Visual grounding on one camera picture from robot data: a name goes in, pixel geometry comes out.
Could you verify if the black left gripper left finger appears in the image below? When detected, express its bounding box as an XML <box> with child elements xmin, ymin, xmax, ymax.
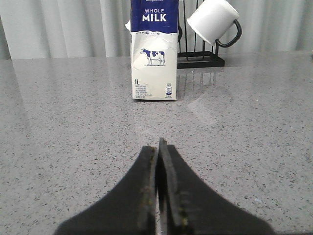
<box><xmin>55</xmin><ymin>146</ymin><xmax>157</xmax><ymax>235</ymax></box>

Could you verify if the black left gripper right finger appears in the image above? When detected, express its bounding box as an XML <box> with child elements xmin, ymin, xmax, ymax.
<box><xmin>158</xmin><ymin>138</ymin><xmax>275</xmax><ymax>235</ymax></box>

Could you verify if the blue white milk carton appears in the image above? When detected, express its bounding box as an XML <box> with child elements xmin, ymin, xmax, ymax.
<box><xmin>125</xmin><ymin>0</ymin><xmax>179</xmax><ymax>100</ymax></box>

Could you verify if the black wire mug rack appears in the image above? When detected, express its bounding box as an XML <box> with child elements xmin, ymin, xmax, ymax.
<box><xmin>177</xmin><ymin>0</ymin><xmax>225</xmax><ymax>69</ymax></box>

